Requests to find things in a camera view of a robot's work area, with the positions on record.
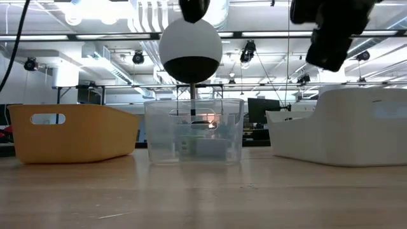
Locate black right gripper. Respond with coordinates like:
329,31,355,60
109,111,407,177
290,0,376,73

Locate white printed adapter box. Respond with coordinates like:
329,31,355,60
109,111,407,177
195,137,228,160

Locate white plastic bin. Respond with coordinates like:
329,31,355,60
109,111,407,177
266,88,407,168

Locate clear plastic bin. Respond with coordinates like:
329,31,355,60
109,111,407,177
143,98,245,165

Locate yellow plastic bin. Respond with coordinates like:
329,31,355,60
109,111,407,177
8,104,141,165

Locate white globe lamp black base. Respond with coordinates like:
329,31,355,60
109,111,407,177
158,17,223,127

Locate black computer monitor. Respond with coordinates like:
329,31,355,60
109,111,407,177
247,97,281,125

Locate dark cluttered background desk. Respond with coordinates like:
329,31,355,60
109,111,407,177
243,128,271,147

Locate black legged background table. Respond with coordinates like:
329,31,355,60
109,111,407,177
52,83,223,125

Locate white rectangular vent duct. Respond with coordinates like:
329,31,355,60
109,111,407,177
81,43,134,85

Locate black ceiling light rail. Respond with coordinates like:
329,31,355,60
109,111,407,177
0,29,407,41

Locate black hanging cable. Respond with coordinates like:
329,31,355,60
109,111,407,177
0,0,32,93

